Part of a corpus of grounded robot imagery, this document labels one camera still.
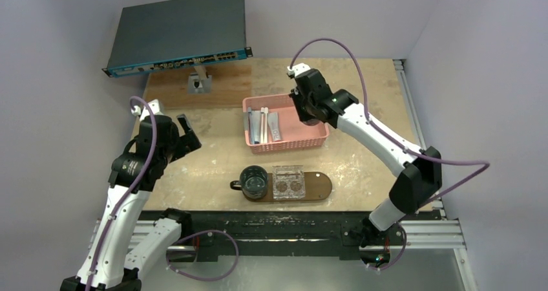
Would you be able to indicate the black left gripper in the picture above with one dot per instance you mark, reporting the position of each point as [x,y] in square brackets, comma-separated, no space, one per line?
[186,143]

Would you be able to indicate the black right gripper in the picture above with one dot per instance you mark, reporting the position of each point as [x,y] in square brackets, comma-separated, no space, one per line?
[302,107]

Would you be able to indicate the pink plastic basket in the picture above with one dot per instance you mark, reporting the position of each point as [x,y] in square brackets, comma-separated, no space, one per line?
[293,133]

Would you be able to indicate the clear glass toothbrush holder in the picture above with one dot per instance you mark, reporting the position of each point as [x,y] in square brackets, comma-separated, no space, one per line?
[288,182]

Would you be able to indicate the oval wooden tray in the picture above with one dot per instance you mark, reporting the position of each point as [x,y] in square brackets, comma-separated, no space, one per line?
[317,187]

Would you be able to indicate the dark grey mug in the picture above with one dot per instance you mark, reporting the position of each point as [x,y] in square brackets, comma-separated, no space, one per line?
[253,182]

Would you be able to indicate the dark blue mug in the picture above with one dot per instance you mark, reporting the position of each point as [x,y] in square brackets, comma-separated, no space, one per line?
[312,122]

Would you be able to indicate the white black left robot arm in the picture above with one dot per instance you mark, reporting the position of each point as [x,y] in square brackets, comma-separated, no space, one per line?
[111,263]

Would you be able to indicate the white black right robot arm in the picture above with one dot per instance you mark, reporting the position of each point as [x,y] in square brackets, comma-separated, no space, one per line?
[417,177]

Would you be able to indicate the blue capped toothpaste tube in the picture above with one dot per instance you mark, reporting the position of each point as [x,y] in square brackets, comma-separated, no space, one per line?
[254,127]

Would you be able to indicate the brown wooden board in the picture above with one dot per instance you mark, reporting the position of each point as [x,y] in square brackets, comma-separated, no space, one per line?
[222,85]

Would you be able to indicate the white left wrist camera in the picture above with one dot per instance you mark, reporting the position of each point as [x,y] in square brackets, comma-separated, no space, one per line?
[155,107]

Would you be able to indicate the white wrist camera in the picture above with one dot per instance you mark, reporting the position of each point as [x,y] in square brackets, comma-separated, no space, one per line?
[155,107]
[296,70]

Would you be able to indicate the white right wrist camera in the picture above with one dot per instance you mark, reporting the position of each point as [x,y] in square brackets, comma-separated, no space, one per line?
[296,70]

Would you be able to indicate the grey metal bracket stand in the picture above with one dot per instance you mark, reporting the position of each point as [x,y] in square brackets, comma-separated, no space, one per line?
[199,81]

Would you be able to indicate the grey blue network switch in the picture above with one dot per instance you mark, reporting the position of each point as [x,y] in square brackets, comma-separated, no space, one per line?
[177,34]

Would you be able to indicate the black table front rail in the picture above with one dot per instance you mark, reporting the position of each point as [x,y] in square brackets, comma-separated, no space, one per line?
[341,234]

